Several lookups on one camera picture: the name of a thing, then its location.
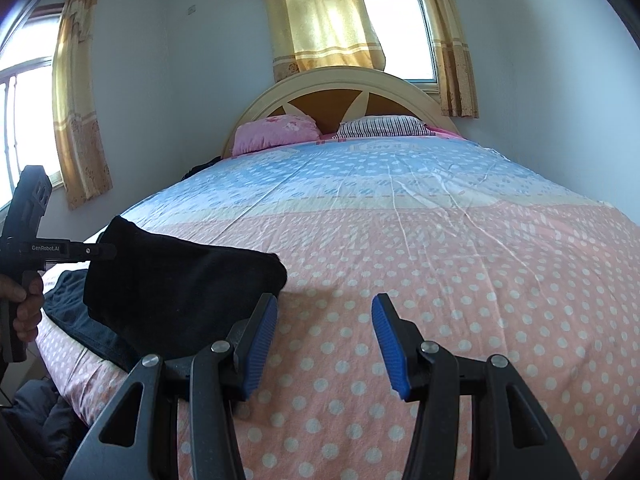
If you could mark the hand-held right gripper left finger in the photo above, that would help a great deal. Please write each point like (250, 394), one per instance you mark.
(260, 350)

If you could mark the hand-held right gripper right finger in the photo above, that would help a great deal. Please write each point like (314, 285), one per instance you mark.
(392, 350)

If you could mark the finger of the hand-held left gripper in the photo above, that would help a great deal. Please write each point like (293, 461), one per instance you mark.
(90, 250)

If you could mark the black pants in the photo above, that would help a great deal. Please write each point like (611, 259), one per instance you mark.
(175, 285)

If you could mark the person's left hand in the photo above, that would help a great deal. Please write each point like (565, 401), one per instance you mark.
(32, 310)

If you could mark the dark blue jeans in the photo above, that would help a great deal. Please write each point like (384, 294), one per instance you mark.
(70, 310)

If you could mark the large sliding window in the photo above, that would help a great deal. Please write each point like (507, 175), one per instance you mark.
(30, 110)

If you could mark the bed with polka dot sheet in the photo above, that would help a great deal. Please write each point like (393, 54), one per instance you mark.
(425, 260)

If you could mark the dark grey garment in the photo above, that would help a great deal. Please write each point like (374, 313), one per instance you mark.
(35, 420)

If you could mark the pink pillow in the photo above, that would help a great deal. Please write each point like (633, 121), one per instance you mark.
(275, 132)

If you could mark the striped pillow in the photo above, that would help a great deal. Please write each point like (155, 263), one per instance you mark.
(385, 126)

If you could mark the arched wooden headboard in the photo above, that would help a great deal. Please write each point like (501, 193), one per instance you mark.
(330, 100)

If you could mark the narrow yellow patterned curtain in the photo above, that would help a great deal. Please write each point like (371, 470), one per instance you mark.
(455, 60)

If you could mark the small window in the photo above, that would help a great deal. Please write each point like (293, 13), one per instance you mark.
(400, 35)

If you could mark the wide yellow patterned curtain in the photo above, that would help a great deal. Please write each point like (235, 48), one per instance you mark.
(320, 20)

